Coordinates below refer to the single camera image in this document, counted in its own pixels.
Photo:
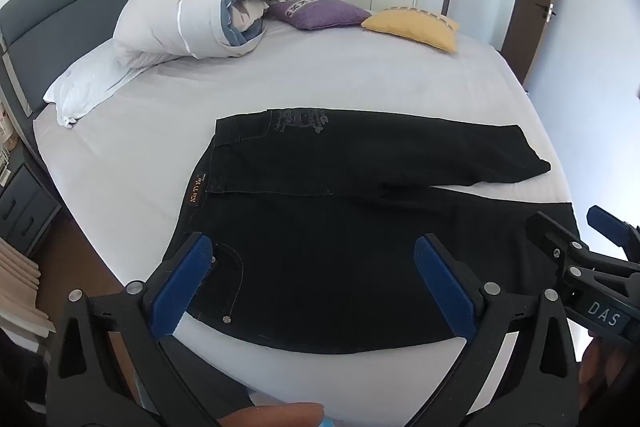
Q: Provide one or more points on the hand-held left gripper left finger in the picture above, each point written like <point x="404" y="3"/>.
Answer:
<point x="180" y="287"/>

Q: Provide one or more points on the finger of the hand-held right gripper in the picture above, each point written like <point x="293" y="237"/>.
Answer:
<point x="610" y="222"/>
<point x="552" y="232"/>

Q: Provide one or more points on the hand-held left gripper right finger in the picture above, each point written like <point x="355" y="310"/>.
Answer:
<point x="445" y="292"/>

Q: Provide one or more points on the black pants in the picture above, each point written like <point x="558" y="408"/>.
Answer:
<point x="325" y="232"/>

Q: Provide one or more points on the person's right hand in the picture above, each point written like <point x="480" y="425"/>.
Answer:
<point x="602" y="367"/>

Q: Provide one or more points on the person's left hand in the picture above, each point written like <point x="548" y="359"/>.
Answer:
<point x="280" y="416"/>

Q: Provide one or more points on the stack of beige boards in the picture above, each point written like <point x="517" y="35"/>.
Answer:
<point x="20" y="287"/>

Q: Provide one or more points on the dark grey nightstand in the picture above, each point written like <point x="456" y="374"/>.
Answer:
<point x="25" y="207"/>

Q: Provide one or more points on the white pillow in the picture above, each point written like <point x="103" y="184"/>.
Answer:
<point x="85" y="87"/>

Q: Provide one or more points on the bed with white sheet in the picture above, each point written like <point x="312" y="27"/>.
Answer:
<point x="350" y="72"/>

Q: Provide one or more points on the yellow cushion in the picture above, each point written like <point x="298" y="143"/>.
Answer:
<point x="415" y="27"/>

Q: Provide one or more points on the rolled white duvet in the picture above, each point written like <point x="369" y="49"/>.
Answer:
<point x="170" y="7"/>

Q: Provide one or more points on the purple cushion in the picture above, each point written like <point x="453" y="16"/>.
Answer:
<point x="315" y="13"/>

